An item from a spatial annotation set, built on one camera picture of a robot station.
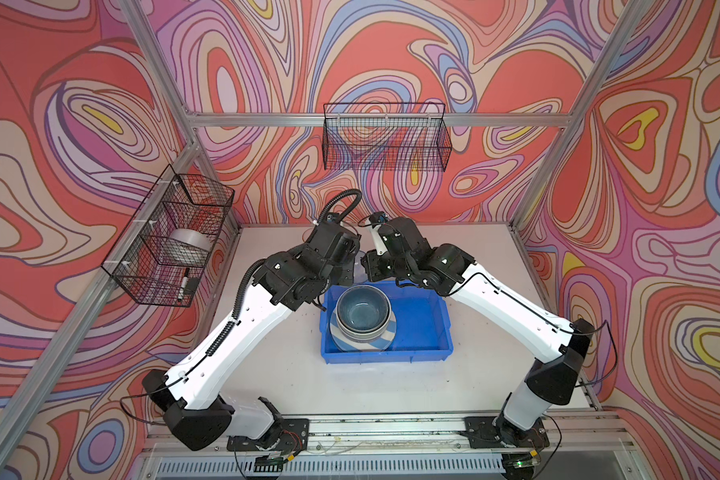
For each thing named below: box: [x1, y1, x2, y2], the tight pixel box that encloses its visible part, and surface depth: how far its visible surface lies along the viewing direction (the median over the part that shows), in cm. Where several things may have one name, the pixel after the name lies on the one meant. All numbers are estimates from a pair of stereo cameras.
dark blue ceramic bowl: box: [336, 285, 391, 333], surface depth 86 cm
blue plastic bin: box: [320, 281, 454, 364], surface depth 88 cm
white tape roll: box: [165, 228, 213, 265], surface depth 73 cm
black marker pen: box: [178, 268, 190, 301], surface depth 75 cm
